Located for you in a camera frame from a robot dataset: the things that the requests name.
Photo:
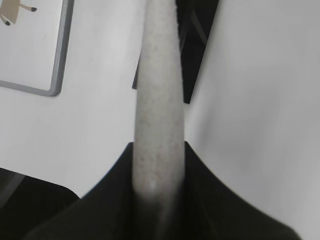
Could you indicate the white grey-rimmed cutting board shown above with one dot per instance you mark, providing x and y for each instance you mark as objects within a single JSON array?
[{"x": 34, "y": 37}]

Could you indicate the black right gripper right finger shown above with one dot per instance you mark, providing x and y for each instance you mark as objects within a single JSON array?
[{"x": 214, "y": 212}]

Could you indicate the white handled kitchen knife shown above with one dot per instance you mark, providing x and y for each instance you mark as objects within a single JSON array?
[{"x": 159, "y": 155}]

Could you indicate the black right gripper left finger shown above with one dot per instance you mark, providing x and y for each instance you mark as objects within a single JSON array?
[{"x": 104, "y": 213}]

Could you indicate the black knife stand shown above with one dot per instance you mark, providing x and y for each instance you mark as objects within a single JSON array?
[{"x": 195, "y": 19}]

